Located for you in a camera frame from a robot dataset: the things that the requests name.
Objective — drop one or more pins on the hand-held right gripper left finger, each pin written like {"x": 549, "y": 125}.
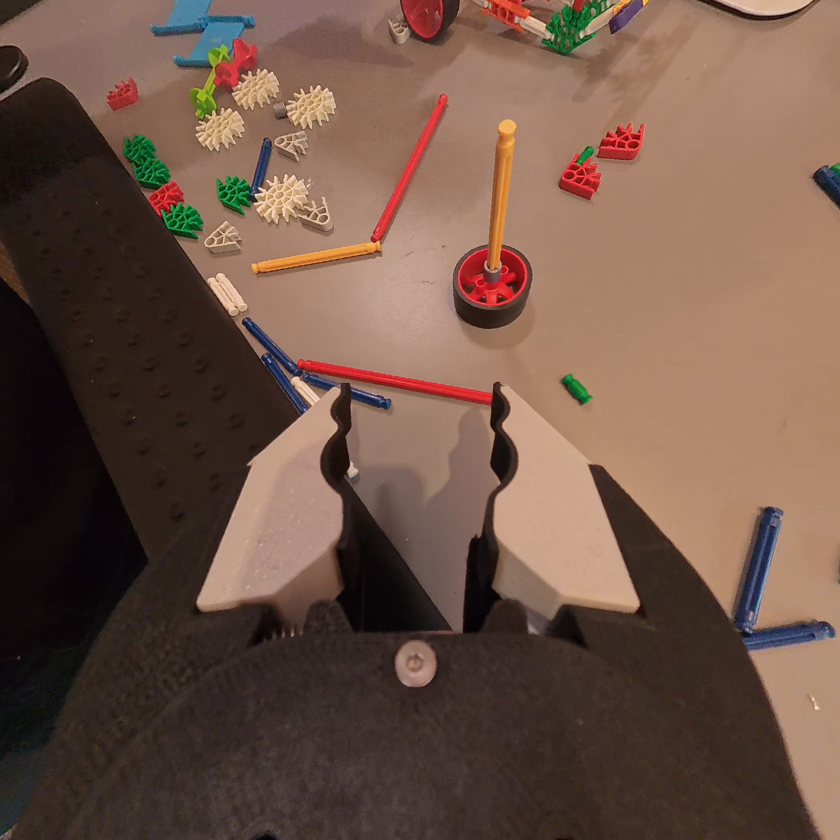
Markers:
{"x": 275, "y": 538}

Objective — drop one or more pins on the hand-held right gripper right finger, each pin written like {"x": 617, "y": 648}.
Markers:
{"x": 558, "y": 538}

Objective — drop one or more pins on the black wheel red hub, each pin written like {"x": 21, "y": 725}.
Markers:
{"x": 492, "y": 302}
{"x": 430, "y": 18}

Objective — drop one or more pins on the grey spacer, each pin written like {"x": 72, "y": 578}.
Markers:
{"x": 492, "y": 268}
{"x": 280, "y": 109}

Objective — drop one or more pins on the yellow rod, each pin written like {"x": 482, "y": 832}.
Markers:
{"x": 502, "y": 190}
{"x": 315, "y": 256}

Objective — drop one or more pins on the red and green toy model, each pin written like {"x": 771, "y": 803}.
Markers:
{"x": 571, "y": 29}

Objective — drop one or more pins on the short green rod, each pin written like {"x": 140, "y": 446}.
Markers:
{"x": 576, "y": 388}

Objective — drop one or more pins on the red long rod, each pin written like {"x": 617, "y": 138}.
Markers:
{"x": 394, "y": 380}
{"x": 410, "y": 167}

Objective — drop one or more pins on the short blue rod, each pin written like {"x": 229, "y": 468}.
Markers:
{"x": 787, "y": 635}
{"x": 758, "y": 571}
{"x": 828, "y": 184}

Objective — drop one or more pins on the pair of white rods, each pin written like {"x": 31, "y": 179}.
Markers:
{"x": 228, "y": 293}

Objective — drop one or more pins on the light grey wedge connector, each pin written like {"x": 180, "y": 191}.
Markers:
{"x": 223, "y": 237}
{"x": 397, "y": 29}
{"x": 292, "y": 144}
{"x": 316, "y": 216}

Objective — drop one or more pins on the green fan connector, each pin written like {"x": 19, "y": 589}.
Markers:
{"x": 182, "y": 220}
{"x": 152, "y": 172}
{"x": 233, "y": 195}
{"x": 139, "y": 149}

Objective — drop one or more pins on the lime green plastic piece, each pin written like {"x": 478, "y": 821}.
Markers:
{"x": 207, "y": 85}

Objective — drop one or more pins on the red connector piece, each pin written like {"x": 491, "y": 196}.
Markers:
{"x": 123, "y": 94}

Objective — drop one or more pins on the red double-ended connector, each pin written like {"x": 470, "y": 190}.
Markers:
{"x": 236, "y": 62}

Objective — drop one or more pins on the white document stand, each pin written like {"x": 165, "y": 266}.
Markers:
{"x": 761, "y": 6}

